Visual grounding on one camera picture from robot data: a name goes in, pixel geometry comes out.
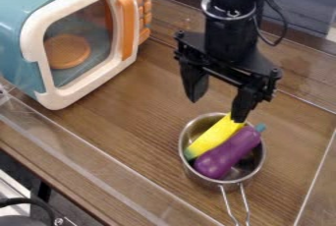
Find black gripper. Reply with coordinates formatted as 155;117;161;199
174;0;282;123

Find yellow toy banana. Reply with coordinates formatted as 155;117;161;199
183;114;245;160

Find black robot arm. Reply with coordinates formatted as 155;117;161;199
174;0;282;123

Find purple toy eggplant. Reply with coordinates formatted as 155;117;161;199
193;124;266;180

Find blue toy microwave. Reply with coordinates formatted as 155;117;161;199
0;0;151;110

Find clear acrylic barrier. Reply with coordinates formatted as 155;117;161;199
0;86;223;226

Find black cable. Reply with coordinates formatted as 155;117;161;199
253;0;290;47

